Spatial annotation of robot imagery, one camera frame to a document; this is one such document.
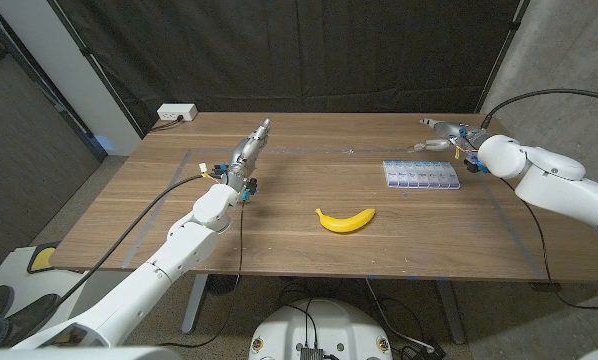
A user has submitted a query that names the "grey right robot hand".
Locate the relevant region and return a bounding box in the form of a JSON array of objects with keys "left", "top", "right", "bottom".
[{"left": 407, "top": 117, "right": 484, "bottom": 157}]

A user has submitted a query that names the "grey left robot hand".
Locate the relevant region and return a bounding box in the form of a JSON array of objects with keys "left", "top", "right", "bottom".
[{"left": 222, "top": 117, "right": 273, "bottom": 194}]

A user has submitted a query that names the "clear weekly pill organizer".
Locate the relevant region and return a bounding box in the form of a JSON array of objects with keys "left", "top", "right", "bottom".
[{"left": 382, "top": 159, "right": 462, "bottom": 191}]

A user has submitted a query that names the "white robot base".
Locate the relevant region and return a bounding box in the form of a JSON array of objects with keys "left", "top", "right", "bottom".
[{"left": 248, "top": 298, "right": 395, "bottom": 360}]

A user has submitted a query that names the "yellow toy banana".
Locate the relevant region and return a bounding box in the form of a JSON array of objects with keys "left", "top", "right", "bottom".
[{"left": 314, "top": 207, "right": 377, "bottom": 235}]

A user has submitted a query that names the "white power strip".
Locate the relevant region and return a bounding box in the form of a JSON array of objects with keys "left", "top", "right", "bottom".
[{"left": 156, "top": 102, "right": 199, "bottom": 123}]

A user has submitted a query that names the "black backdrop stand pole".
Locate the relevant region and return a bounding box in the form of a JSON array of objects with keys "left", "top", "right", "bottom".
[
  {"left": 473, "top": 0, "right": 531, "bottom": 114},
  {"left": 45, "top": 0, "right": 146, "bottom": 140}
]

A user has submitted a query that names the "black backdrop curtain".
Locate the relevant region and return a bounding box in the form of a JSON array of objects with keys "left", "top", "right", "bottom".
[{"left": 48, "top": 0, "right": 530, "bottom": 137}]

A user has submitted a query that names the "grey table leg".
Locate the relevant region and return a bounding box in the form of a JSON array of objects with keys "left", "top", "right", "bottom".
[
  {"left": 180, "top": 273, "right": 211, "bottom": 336},
  {"left": 435, "top": 279, "right": 468, "bottom": 346}
]

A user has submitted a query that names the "black power adapter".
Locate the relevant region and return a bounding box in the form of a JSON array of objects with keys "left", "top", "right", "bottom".
[{"left": 416, "top": 341, "right": 448, "bottom": 360}]

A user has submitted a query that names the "yellow and black pad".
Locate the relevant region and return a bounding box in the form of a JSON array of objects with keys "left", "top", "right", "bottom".
[{"left": 26, "top": 241, "right": 61, "bottom": 275}]

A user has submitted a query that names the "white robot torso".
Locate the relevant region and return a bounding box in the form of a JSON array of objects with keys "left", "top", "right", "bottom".
[{"left": 0, "top": 345, "right": 183, "bottom": 360}]

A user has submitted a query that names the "white floor platform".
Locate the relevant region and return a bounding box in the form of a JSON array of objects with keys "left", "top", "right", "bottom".
[{"left": 0, "top": 246, "right": 91, "bottom": 334}]

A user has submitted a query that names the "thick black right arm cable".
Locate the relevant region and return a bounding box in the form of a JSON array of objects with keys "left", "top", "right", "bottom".
[{"left": 480, "top": 88, "right": 598, "bottom": 131}]

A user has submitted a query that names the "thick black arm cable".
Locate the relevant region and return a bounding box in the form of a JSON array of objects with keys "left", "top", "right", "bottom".
[
  {"left": 26, "top": 173, "right": 206, "bottom": 346},
  {"left": 480, "top": 88, "right": 598, "bottom": 131}
]

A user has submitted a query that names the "thin black left wrist cable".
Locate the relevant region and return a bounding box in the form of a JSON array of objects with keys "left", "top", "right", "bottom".
[{"left": 153, "top": 198, "right": 247, "bottom": 349}]

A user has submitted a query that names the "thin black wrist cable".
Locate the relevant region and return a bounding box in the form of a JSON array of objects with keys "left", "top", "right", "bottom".
[
  {"left": 498, "top": 177, "right": 598, "bottom": 311},
  {"left": 153, "top": 198, "right": 247, "bottom": 349}
]

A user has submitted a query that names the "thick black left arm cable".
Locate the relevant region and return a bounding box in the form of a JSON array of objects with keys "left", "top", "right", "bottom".
[{"left": 26, "top": 173, "right": 206, "bottom": 346}]

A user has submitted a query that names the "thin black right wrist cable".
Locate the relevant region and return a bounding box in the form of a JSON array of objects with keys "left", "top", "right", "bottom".
[{"left": 498, "top": 177, "right": 598, "bottom": 311}]

